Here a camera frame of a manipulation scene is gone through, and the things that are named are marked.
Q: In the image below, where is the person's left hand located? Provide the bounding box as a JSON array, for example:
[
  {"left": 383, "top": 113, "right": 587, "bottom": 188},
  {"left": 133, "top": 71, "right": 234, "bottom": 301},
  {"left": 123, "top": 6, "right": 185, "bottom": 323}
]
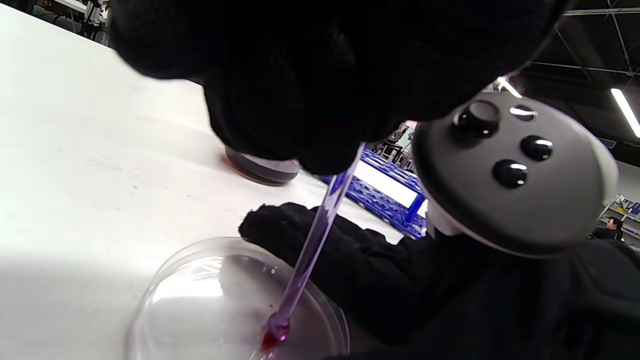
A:
[{"left": 110, "top": 0, "right": 571, "bottom": 176}]

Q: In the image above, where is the person's right hand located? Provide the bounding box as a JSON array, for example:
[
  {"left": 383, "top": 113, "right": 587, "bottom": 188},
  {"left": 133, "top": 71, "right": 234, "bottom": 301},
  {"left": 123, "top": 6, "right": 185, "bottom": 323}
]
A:
[{"left": 238, "top": 202, "right": 640, "bottom": 360}]

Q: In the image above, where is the dark red liquid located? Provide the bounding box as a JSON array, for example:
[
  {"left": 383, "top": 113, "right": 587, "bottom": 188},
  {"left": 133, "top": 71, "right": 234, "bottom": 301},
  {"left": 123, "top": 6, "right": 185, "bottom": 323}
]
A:
[{"left": 223, "top": 147, "right": 302, "bottom": 354}]

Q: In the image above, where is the clear round culture dish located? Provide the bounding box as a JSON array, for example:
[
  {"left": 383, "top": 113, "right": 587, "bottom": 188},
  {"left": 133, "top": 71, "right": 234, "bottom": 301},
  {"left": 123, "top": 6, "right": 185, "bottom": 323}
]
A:
[{"left": 125, "top": 236, "right": 351, "bottom": 360}]

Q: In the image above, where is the blue test tube rack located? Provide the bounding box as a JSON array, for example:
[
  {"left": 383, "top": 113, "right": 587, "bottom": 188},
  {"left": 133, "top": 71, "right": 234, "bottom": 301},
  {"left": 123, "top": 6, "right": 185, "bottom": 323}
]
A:
[{"left": 320, "top": 146, "right": 429, "bottom": 240}]

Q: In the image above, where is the grey right hand controller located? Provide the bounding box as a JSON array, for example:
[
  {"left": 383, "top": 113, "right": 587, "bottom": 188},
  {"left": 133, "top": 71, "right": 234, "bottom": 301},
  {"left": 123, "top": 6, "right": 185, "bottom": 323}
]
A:
[{"left": 412, "top": 91, "right": 620, "bottom": 259}]

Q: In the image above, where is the translucent plastic beaker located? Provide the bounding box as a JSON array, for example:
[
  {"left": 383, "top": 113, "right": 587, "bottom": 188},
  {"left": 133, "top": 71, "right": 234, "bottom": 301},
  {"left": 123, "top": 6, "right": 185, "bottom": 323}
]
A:
[{"left": 223, "top": 145, "right": 302, "bottom": 187}]

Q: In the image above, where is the ceiling strip light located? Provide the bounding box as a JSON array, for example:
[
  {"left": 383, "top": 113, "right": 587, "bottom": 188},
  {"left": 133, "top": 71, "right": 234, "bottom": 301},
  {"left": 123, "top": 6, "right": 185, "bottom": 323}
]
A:
[
  {"left": 610, "top": 88, "right": 640, "bottom": 139},
  {"left": 496, "top": 76, "right": 523, "bottom": 100}
]

